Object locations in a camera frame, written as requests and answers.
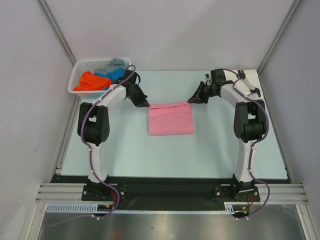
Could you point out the white perforated plastic basket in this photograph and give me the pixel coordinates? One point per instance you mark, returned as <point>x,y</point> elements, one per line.
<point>82,66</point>

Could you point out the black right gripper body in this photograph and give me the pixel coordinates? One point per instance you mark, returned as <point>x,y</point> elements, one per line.
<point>207,92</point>

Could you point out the pink t shirt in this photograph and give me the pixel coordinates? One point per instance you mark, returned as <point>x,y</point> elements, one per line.
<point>170,119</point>

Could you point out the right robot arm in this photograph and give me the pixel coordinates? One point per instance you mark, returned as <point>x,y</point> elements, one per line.
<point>250,126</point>

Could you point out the left slotted cable duct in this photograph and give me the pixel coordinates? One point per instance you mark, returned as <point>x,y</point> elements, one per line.
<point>80,208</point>

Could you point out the orange t shirt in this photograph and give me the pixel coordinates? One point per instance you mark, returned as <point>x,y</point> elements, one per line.
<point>90,82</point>

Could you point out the blue t shirt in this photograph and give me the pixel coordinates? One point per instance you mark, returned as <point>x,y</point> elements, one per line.
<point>113,75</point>

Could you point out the grey t shirt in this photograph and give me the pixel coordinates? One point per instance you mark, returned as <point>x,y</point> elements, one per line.
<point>114,64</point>

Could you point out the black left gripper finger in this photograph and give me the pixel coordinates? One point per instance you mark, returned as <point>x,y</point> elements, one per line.
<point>144,104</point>
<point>144,98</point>

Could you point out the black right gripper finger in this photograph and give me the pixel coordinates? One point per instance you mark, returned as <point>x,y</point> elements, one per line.
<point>199,91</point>
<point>197,100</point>

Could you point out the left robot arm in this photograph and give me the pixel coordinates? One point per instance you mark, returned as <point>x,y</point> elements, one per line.
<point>94,128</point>

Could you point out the folded white printed t shirt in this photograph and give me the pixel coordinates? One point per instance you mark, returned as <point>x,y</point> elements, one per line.
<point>249,87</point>

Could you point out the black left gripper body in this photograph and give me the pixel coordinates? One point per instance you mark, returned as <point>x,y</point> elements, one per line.
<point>136,96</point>

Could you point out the aluminium frame rail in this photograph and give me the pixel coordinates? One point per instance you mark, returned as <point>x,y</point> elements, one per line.
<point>60,193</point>

